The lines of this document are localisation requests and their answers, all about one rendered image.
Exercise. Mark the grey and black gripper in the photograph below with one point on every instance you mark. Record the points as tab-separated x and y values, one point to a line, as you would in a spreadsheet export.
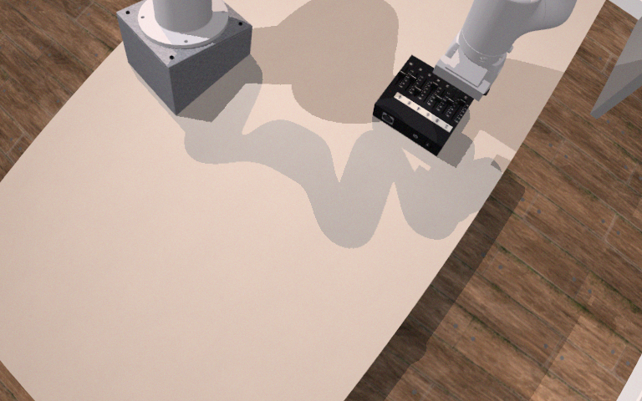
490	76

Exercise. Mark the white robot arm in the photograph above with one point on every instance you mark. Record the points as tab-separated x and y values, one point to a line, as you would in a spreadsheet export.
490	30

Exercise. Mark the black lighting desk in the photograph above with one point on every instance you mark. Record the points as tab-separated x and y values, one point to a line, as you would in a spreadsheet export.
420	108

